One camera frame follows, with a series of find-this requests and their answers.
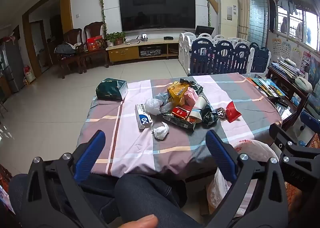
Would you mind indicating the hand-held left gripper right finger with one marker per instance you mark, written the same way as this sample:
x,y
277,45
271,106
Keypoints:
x,y
221,155

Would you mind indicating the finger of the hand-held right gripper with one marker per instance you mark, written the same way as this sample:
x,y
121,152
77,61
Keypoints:
x,y
310,119
285,143

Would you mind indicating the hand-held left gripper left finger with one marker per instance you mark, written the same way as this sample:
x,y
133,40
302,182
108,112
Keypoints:
x,y
90,153

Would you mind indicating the white red-printed trash bag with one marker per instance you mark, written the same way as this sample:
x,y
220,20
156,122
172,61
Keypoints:
x,y
252,149

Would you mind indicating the dark patterned wrapper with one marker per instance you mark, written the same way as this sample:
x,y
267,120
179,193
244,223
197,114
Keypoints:
x,y
209,116

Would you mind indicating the red foil packet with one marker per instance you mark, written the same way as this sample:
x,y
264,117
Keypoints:
x,y
233,112

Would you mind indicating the white paper cup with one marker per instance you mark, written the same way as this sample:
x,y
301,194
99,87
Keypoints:
x,y
198,108

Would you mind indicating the dark cardboard box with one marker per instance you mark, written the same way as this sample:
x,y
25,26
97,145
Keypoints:
x,y
178,123

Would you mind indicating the red cigarette box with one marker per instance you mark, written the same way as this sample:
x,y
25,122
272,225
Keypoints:
x,y
180,113

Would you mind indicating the white blue medicine box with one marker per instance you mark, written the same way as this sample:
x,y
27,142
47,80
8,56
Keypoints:
x,y
143,116

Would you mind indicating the white tissue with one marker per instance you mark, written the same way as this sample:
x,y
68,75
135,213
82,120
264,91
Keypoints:
x,y
160,131

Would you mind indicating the pink plastic bag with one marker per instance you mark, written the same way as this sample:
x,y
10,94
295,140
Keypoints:
x,y
191,96

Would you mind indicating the green snack wrapper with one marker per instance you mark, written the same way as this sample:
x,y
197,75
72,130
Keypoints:
x,y
195,85

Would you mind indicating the yellow snack wrapper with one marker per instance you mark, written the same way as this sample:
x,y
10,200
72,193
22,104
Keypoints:
x,y
177,91

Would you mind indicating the white plastic bag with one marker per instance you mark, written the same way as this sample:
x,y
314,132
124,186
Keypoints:
x,y
153,106

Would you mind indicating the light blue plastic bag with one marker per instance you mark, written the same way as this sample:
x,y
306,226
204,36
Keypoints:
x,y
161,98

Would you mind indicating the person's left hand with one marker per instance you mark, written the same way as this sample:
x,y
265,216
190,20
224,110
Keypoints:
x,y
140,221

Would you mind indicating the glass top wooden table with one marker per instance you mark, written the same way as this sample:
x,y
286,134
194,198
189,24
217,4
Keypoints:
x,y
287,111

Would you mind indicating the grey green cushion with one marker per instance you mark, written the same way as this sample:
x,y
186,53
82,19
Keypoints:
x,y
303,84

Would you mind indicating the plaid tablecloth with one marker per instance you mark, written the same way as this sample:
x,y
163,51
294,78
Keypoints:
x,y
175,148

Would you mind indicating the dark wooden side table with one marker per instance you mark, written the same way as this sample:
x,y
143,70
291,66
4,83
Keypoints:
x,y
282,80

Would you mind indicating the spread of picture books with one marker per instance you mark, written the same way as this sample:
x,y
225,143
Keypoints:
x,y
267,86

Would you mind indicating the stack of books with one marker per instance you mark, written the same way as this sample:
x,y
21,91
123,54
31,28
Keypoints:
x,y
286,66

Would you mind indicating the green tissue pack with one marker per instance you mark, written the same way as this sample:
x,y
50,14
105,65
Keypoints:
x,y
110,89

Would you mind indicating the person's right leg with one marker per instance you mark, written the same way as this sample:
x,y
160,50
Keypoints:
x,y
150,198

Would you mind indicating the person's leg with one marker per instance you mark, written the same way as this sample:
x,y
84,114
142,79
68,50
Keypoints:
x,y
18,184
150,198

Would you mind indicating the person's left leg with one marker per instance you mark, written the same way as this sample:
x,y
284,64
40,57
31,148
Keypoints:
x,y
18,184

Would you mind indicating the barred window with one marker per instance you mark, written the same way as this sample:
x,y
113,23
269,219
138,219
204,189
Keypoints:
x,y
295,25

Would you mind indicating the white red sack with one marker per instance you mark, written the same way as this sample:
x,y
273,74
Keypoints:
x,y
30,75

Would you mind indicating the blue white playpen fence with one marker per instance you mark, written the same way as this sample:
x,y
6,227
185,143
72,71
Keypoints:
x,y
225,55

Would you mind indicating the dark bag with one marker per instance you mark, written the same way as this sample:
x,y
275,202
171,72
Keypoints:
x,y
63,49

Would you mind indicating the wooden television cabinet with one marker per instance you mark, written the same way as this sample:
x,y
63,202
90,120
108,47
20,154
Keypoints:
x,y
125,51

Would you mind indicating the red gift box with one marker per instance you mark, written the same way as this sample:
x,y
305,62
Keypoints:
x,y
95,43

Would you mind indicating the hanging dark garment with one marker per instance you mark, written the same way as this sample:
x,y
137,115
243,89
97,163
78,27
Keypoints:
x,y
272,13

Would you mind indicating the grey refrigerator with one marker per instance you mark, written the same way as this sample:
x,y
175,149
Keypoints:
x,y
12,68

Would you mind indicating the black stereo amplifier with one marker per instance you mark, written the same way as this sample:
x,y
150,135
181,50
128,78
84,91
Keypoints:
x,y
150,51

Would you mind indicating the potted green plant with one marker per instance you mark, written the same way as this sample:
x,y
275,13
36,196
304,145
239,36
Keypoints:
x,y
116,37

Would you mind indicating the hanging light blue shirt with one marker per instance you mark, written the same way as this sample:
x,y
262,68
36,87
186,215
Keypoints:
x,y
286,1

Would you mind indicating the white standing air conditioner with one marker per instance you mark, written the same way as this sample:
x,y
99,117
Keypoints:
x,y
228,23

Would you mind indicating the black monitor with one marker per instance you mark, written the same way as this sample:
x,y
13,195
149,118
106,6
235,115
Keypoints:
x,y
203,30

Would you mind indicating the small desk clock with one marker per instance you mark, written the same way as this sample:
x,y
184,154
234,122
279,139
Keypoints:
x,y
144,37

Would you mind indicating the black set-top box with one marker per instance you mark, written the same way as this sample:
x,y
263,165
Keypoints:
x,y
168,37

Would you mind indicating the beige curtain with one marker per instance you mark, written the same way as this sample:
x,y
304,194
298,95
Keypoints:
x,y
241,5

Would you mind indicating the large black television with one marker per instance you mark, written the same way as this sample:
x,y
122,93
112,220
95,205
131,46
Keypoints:
x,y
157,10

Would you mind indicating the colourful wall poster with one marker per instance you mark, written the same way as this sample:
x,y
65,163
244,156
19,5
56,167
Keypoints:
x,y
306,62

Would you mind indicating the wall chart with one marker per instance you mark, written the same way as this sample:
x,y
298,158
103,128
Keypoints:
x,y
297,56
276,46
285,50

